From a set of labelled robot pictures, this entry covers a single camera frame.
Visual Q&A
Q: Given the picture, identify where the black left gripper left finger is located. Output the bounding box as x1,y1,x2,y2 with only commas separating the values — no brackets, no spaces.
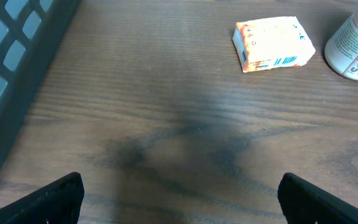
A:
0,172,85,224

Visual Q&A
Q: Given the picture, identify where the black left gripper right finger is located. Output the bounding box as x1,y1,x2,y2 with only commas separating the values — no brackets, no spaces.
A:
278,172,358,224

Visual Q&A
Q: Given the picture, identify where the green lid jar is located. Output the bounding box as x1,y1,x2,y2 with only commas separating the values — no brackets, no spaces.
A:
324,10,358,81

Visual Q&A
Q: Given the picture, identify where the orange snack packet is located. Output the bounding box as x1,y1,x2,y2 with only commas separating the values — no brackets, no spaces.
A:
232,16,316,73

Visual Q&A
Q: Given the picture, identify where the grey plastic basket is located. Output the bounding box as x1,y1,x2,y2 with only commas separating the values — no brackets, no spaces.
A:
0,0,80,170

